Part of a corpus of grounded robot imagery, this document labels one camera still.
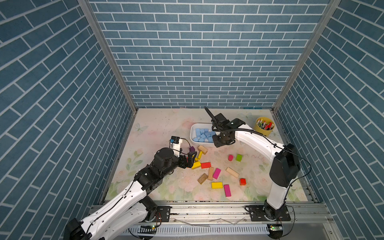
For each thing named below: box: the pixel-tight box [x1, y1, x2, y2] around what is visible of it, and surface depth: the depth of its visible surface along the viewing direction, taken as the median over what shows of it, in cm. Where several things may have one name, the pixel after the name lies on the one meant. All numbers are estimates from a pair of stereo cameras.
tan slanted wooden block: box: [225, 167, 240, 179], surface depth 90 cm
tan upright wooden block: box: [207, 167, 214, 181], surface depth 88 cm
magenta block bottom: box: [224, 184, 232, 197], surface depth 83 cm
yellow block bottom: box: [211, 182, 223, 189], surface depth 84 cm
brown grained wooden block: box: [197, 173, 209, 185], surface depth 86 cm
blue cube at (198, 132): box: [195, 128, 201, 138], surface depth 107 cm
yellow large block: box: [191, 161, 201, 170], surface depth 90 cm
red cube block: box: [239, 178, 247, 186], surface depth 85 cm
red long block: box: [201, 162, 212, 169], surface depth 92 cm
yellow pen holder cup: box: [255, 117, 275, 137], surface depth 98 cm
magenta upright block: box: [212, 168, 222, 180], surface depth 90 cm
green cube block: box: [235, 154, 243, 162], surface depth 96 cm
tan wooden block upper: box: [197, 145, 208, 155], surface depth 98 cm
